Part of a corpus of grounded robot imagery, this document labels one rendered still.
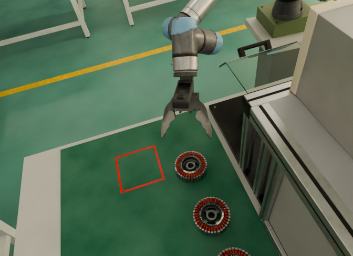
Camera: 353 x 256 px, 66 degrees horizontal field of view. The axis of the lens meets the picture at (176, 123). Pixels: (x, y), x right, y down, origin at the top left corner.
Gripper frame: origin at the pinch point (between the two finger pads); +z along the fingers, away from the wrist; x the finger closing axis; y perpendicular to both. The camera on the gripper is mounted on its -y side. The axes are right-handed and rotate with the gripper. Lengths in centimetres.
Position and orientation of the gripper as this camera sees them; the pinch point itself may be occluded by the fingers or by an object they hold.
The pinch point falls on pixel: (186, 139)
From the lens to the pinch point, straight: 82.9
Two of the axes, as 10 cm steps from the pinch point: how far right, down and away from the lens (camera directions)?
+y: 1.9, -1.4, 9.7
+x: -9.8, 0.1, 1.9
